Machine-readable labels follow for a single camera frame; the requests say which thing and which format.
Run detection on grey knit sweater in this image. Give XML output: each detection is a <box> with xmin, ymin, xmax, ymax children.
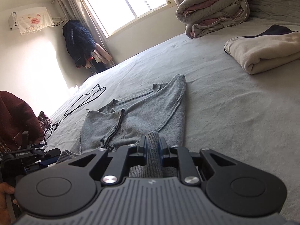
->
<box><xmin>57</xmin><ymin>75</ymin><xmax>186</xmax><ymax>178</ymax></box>

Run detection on hanging dark clothes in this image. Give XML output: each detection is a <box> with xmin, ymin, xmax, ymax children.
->
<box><xmin>63</xmin><ymin>20</ymin><xmax>114</xmax><ymax>74</ymax></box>

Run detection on person's left hand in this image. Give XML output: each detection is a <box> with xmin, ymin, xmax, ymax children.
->
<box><xmin>0</xmin><ymin>182</ymin><xmax>15</xmax><ymax>225</ymax></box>

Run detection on floral pouch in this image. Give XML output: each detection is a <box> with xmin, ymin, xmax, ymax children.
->
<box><xmin>37</xmin><ymin>111</ymin><xmax>51</xmax><ymax>130</ymax></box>

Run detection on person in red jacket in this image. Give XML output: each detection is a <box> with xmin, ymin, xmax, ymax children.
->
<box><xmin>1</xmin><ymin>90</ymin><xmax>44</xmax><ymax>155</ymax></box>

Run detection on grey bed sheet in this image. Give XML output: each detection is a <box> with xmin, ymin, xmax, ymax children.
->
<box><xmin>47</xmin><ymin>17</ymin><xmax>299</xmax><ymax>221</ymax></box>

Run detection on white air conditioner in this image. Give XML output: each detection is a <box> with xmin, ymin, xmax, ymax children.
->
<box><xmin>8</xmin><ymin>12</ymin><xmax>18</xmax><ymax>31</ymax></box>

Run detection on grey curtain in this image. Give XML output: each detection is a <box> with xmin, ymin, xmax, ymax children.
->
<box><xmin>53</xmin><ymin>0</ymin><xmax>110</xmax><ymax>54</ymax></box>

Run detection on folded beige garment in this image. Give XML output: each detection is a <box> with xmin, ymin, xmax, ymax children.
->
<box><xmin>224</xmin><ymin>24</ymin><xmax>299</xmax><ymax>75</ymax></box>

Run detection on window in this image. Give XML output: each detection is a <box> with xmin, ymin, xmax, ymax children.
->
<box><xmin>86</xmin><ymin>0</ymin><xmax>170</xmax><ymax>38</ymax></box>

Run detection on folded grey pink quilt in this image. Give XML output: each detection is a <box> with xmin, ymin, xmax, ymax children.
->
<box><xmin>176</xmin><ymin>0</ymin><xmax>250</xmax><ymax>39</ymax></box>

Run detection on grey quilted headboard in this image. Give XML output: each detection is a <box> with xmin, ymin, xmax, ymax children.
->
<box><xmin>241</xmin><ymin>0</ymin><xmax>300</xmax><ymax>25</ymax></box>

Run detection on black cable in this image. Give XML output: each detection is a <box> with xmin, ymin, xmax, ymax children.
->
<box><xmin>42</xmin><ymin>84</ymin><xmax>107</xmax><ymax>141</ymax></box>

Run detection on white wall hanging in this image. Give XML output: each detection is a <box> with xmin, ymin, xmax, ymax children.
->
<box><xmin>16</xmin><ymin>7</ymin><xmax>55</xmax><ymax>35</ymax></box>

